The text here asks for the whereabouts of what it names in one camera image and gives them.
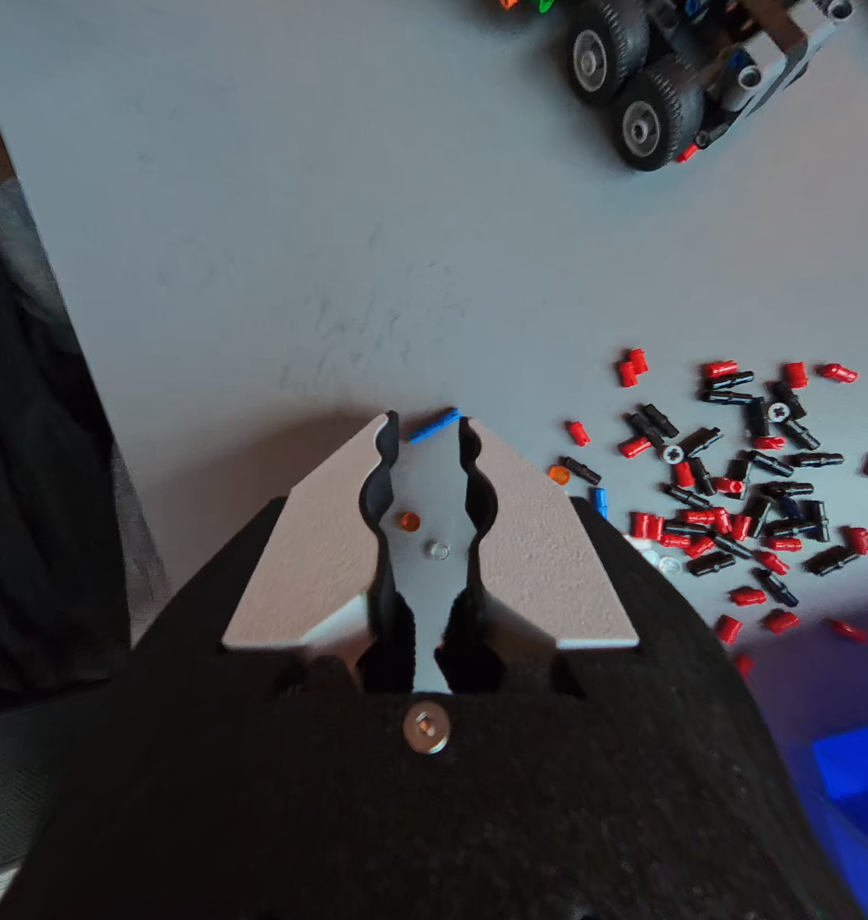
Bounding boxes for person's black shirt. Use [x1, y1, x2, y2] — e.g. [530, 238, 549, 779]
[0, 216, 133, 694]

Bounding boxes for pile of red black pins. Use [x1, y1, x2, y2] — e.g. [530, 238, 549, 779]
[563, 347, 868, 678]

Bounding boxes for white green lego truck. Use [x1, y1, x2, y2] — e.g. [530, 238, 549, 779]
[495, 0, 856, 173]

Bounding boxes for blue plastic container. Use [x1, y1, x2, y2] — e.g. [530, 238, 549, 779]
[810, 717, 868, 805]

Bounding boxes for long blue lego pin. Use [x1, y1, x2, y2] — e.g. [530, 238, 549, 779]
[407, 407, 461, 444]

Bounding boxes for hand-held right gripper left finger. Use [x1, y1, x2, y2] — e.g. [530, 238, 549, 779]
[220, 410, 415, 651]

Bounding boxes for person's grey pants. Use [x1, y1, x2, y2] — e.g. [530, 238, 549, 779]
[0, 176, 170, 648]

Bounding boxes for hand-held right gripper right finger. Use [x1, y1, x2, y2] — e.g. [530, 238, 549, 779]
[444, 415, 641, 651]

